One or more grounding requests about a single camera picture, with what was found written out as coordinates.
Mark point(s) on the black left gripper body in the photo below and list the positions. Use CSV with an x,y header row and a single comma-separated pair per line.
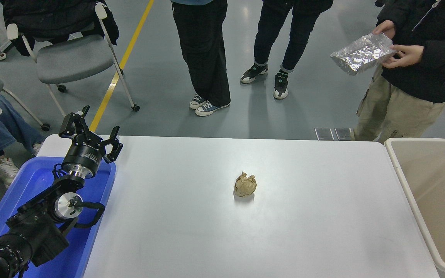
x,y
84,154

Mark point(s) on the large pale dustbin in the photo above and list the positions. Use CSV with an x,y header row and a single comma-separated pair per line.
x,y
439,193

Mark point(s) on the person's right hand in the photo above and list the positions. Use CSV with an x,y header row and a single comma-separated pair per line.
x,y
386,27

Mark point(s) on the person's left hand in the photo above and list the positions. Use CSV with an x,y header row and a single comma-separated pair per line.
x,y
410,55

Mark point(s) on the blue plastic tray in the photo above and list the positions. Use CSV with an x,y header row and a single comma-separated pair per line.
x,y
95,200

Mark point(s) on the grey seat rolling chair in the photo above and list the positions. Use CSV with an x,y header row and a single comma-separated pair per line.
x,y
72,58

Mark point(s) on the seated person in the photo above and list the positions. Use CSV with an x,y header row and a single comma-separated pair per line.
x,y
6,119

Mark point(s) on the black jacket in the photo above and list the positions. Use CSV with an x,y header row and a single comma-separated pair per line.
x,y
52,15

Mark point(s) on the crumpled tan paper ball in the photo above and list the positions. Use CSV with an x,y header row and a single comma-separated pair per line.
x,y
245,185

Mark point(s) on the metal floor plate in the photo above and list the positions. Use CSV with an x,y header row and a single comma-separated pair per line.
x,y
342,134
324,134

